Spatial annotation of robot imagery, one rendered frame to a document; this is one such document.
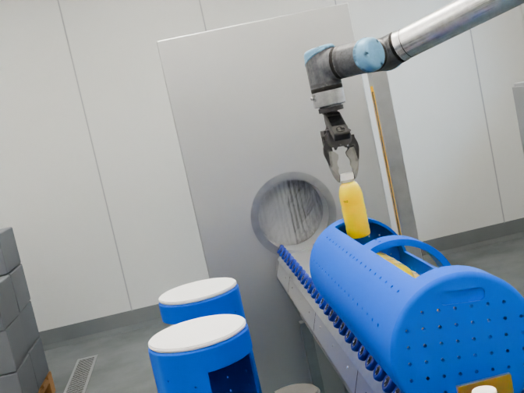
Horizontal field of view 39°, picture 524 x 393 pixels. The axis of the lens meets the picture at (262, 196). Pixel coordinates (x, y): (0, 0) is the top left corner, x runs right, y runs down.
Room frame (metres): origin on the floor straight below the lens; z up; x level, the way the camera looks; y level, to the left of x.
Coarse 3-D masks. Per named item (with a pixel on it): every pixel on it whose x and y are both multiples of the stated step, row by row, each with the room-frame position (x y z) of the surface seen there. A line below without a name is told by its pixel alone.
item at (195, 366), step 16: (240, 336) 1.94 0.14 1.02; (160, 352) 1.92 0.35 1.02; (176, 352) 1.89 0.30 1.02; (192, 352) 1.87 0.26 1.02; (208, 352) 1.88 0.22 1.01; (224, 352) 1.89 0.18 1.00; (240, 352) 1.93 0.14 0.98; (160, 368) 1.92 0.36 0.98; (176, 368) 1.88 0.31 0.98; (192, 368) 1.87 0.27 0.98; (208, 368) 1.87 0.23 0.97; (224, 368) 2.14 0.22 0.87; (240, 368) 2.12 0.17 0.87; (160, 384) 1.94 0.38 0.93; (176, 384) 1.89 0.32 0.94; (192, 384) 1.87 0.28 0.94; (208, 384) 1.87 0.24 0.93; (224, 384) 2.15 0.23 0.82; (240, 384) 2.13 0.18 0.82; (256, 384) 2.07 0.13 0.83
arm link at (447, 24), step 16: (464, 0) 1.93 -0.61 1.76; (480, 0) 1.90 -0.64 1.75; (496, 0) 1.88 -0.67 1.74; (512, 0) 1.86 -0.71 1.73; (432, 16) 1.99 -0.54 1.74; (448, 16) 1.95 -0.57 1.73; (464, 16) 1.93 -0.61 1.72; (480, 16) 1.91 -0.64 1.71; (400, 32) 2.05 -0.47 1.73; (416, 32) 2.01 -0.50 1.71; (432, 32) 1.99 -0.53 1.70; (448, 32) 1.97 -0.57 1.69; (384, 48) 2.06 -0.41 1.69; (400, 48) 2.05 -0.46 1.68; (416, 48) 2.03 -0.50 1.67; (384, 64) 2.06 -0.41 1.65; (400, 64) 2.14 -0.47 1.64
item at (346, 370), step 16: (304, 256) 3.25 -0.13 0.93; (288, 288) 3.02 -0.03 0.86; (304, 304) 2.62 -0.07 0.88; (304, 320) 3.24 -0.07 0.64; (320, 320) 2.32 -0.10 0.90; (320, 336) 2.29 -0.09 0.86; (336, 352) 2.06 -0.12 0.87; (336, 368) 2.05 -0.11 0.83; (352, 368) 1.86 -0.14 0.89; (352, 384) 1.84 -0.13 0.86; (368, 384) 1.71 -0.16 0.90
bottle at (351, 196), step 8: (344, 184) 2.06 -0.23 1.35; (352, 184) 2.05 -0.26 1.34; (344, 192) 2.05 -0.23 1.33; (352, 192) 2.05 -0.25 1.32; (360, 192) 2.06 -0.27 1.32; (344, 200) 2.05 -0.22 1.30; (352, 200) 2.04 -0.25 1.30; (360, 200) 2.05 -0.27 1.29; (344, 208) 2.06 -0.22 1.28; (352, 208) 2.04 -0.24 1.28; (360, 208) 2.05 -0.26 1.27; (344, 216) 2.07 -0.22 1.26; (352, 216) 2.04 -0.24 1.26; (360, 216) 2.05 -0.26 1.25; (352, 224) 2.05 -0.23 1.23; (360, 224) 2.04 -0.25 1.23; (368, 224) 2.06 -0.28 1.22; (352, 232) 2.05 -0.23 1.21; (360, 232) 2.04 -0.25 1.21; (368, 232) 2.05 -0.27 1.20
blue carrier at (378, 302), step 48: (336, 240) 1.98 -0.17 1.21; (384, 240) 1.73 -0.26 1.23; (336, 288) 1.78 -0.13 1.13; (384, 288) 1.45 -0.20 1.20; (432, 288) 1.31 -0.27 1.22; (480, 288) 1.32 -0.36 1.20; (384, 336) 1.34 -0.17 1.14; (432, 336) 1.31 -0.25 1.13; (480, 336) 1.31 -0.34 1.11; (432, 384) 1.30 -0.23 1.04
